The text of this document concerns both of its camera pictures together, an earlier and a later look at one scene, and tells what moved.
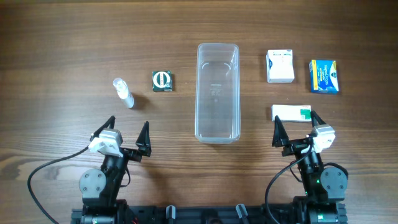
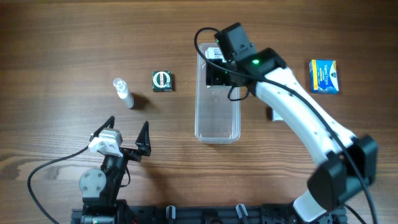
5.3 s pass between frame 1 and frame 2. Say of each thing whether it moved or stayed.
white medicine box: moved
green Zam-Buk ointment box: stayed
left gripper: stayed
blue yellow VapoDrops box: stayed
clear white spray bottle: stayed
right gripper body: moved
